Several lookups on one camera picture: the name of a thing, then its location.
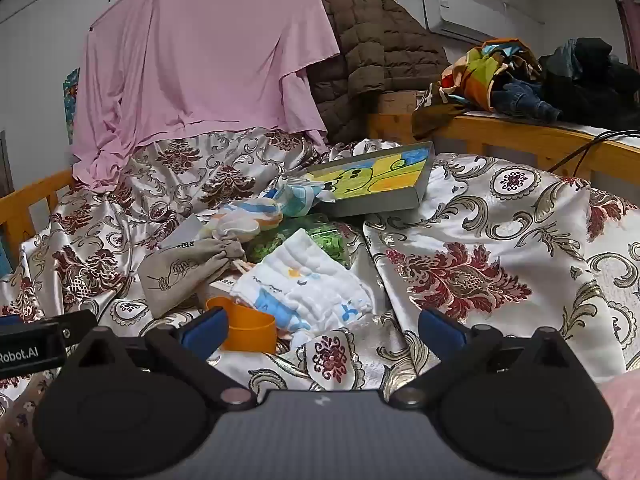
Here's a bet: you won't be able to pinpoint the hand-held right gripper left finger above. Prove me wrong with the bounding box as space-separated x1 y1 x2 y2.
60 306 256 408

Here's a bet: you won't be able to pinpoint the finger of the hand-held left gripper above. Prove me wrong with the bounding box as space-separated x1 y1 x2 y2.
30 309 98 347

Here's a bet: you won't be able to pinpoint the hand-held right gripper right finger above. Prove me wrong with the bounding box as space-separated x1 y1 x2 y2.
387 306 583 408

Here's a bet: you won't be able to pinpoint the white printed gauze towel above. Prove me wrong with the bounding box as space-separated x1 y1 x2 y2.
232 228 376 336

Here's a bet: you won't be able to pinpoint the striped cloth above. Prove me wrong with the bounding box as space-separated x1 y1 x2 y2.
200 197 283 243

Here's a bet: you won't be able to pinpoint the blue face mask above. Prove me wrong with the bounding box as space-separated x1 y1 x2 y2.
272 177 326 218

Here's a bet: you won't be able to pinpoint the grey box with painted bottom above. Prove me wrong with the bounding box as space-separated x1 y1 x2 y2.
300 141 435 218

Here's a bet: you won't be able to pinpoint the small orange white packet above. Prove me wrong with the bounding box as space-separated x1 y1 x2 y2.
207 259 253 303

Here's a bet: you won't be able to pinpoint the white paper card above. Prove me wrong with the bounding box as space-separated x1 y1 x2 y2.
159 214 211 251

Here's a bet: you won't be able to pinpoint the floral satin blanket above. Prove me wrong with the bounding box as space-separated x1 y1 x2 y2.
0 127 640 480

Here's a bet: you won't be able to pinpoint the bag of green bits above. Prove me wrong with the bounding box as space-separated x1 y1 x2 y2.
245 212 351 266

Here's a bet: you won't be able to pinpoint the brown cloth with white print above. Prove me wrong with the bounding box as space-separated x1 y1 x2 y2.
411 82 473 140

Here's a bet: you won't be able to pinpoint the cardboard box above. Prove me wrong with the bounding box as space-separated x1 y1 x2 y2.
377 91 420 115

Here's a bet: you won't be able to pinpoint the blue jeans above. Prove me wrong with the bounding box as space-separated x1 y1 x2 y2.
492 79 563 122

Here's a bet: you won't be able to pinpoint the colourful patchwork cloth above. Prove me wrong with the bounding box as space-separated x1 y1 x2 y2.
440 37 543 113

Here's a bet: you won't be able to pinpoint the pink hanging bed sheet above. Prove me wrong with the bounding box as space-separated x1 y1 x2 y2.
70 0 343 193

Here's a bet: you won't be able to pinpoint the dark jacket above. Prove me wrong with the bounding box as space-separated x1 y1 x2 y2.
540 37 640 136

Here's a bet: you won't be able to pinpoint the brown puffer jacket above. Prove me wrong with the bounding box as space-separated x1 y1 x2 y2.
306 0 451 143

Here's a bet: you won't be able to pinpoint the white air conditioner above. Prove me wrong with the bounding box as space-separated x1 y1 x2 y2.
422 0 508 43

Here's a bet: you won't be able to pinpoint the pink curtain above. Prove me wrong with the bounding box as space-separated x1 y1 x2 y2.
616 0 640 68

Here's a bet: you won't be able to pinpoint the beige drawstring bag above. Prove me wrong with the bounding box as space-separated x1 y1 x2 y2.
137 237 246 318

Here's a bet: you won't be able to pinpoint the wooden bed frame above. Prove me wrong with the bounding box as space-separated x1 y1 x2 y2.
0 110 640 266

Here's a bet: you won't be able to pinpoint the colourful wall picture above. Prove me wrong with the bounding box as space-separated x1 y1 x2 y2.
62 67 82 138

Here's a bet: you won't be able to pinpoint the black cable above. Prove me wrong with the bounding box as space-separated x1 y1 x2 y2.
545 130 640 173

